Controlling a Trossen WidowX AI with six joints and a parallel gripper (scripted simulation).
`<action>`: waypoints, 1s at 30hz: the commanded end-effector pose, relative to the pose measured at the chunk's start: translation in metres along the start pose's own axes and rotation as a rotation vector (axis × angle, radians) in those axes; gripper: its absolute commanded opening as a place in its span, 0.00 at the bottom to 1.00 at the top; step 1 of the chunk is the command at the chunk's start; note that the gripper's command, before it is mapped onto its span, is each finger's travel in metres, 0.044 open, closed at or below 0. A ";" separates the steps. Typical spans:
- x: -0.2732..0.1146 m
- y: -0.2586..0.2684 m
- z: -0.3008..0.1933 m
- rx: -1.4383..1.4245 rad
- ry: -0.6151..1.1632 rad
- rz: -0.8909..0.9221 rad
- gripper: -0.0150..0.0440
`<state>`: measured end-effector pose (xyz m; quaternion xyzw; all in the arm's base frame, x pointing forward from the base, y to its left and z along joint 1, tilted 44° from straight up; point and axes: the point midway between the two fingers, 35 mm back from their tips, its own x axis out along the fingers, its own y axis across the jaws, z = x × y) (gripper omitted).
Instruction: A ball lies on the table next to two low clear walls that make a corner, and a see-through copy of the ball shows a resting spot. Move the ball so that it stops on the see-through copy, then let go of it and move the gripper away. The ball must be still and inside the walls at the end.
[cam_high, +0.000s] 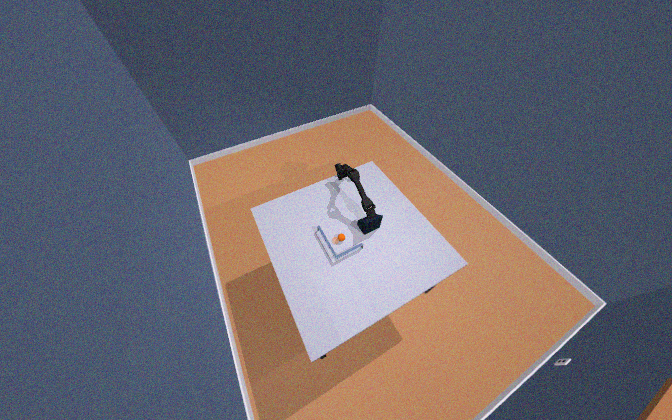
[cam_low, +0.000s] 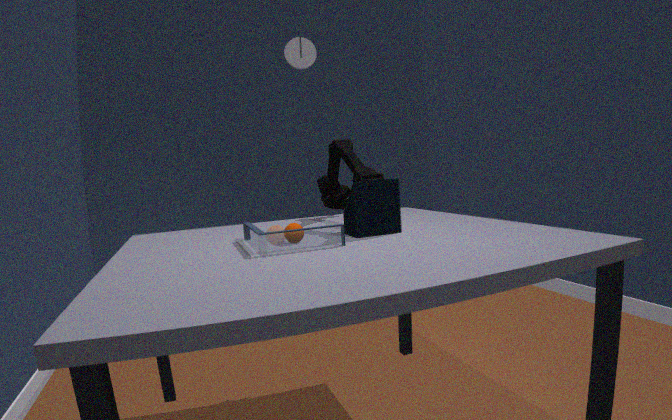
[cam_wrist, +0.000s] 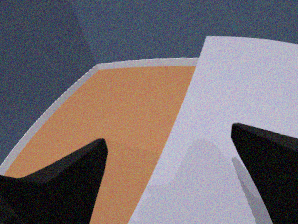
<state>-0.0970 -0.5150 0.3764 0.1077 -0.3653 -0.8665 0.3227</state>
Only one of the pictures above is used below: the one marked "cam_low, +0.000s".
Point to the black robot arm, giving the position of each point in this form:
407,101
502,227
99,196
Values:
329,185

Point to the clear low glass walls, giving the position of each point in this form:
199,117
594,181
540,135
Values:
297,241

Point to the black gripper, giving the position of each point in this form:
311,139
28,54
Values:
340,204

